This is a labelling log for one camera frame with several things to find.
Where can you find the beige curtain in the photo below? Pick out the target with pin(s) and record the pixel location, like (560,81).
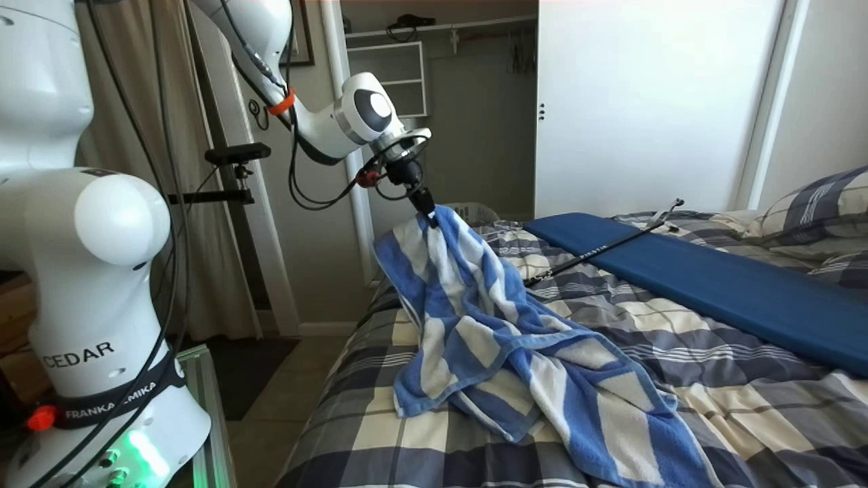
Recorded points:
(213,226)

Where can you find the blue and white striped towel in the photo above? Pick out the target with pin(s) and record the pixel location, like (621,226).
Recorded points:
(505,352)

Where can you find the dark framed wall picture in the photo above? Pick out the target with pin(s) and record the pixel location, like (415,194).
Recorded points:
(303,30)

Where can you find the black camera stand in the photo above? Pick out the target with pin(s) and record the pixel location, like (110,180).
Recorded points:
(213,190)

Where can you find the plaid bed duvet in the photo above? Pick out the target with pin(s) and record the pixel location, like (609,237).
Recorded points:
(722,397)

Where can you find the white sliding closet door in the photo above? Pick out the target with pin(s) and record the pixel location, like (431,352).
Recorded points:
(651,98)

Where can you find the blue padded board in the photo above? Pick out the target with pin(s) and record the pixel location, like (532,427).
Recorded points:
(722,285)

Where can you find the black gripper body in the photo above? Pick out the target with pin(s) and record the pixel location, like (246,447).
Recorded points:
(407,169)

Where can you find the black stereo camera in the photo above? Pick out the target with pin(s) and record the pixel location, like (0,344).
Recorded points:
(237,152)

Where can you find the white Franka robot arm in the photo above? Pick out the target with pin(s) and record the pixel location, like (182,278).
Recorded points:
(90,235)

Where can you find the plaid pillow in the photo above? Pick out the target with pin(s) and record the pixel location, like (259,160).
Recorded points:
(842,264)
(817,203)

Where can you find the closet hanging rod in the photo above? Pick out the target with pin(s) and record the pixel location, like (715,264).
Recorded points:
(435,28)

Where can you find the dark floor rug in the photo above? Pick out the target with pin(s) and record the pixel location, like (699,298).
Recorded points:
(252,370)

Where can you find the black long stick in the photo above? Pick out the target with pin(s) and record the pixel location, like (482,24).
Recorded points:
(605,244)

